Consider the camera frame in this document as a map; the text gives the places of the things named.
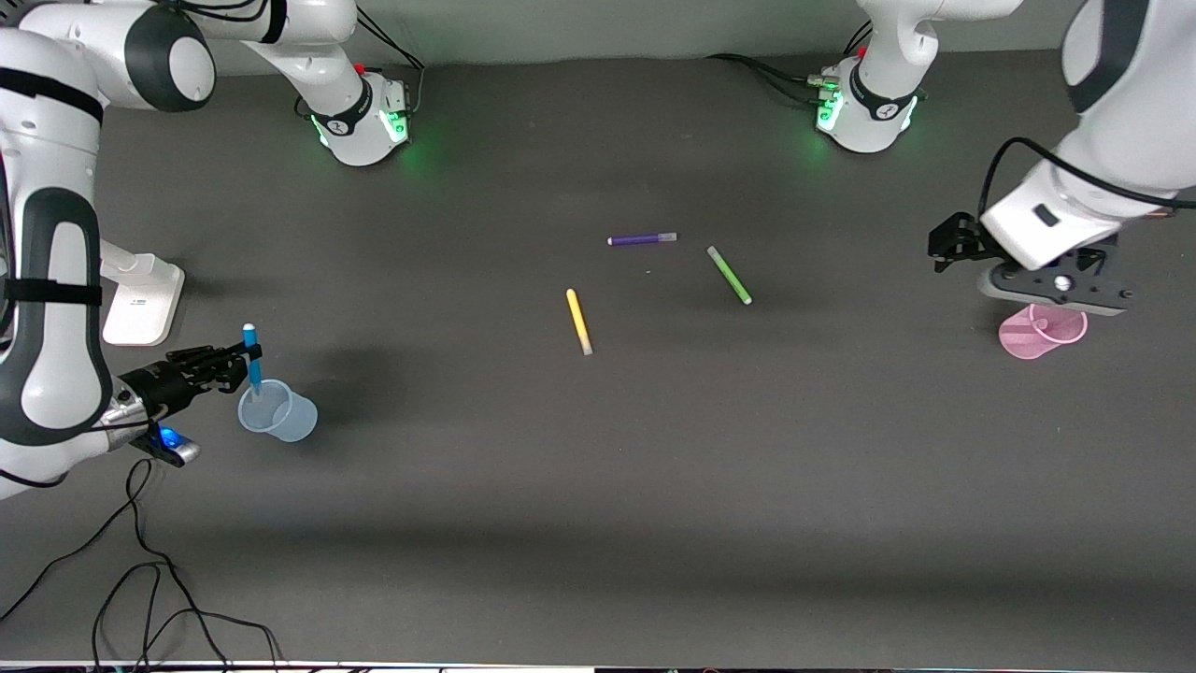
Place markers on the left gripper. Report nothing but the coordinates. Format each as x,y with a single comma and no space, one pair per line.
955,241

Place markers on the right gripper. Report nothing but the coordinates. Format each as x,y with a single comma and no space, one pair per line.
161,381

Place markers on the blue marker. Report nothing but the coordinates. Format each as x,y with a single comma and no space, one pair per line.
253,360

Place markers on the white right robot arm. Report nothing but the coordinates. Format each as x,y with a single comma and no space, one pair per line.
56,280

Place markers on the white stand with base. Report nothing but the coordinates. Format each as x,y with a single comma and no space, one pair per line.
140,308

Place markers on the blue plastic cup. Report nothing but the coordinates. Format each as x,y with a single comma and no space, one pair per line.
294,422

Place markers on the pink plastic cup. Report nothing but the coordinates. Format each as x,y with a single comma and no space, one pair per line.
1018,341

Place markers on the green marker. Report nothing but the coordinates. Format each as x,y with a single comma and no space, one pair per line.
729,275

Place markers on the purple marker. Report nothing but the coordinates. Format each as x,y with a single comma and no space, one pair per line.
640,239

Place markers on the yellow marker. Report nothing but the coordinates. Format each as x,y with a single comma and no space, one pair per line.
578,321

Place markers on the dark grey table mat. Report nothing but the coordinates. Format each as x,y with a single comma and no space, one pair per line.
598,523

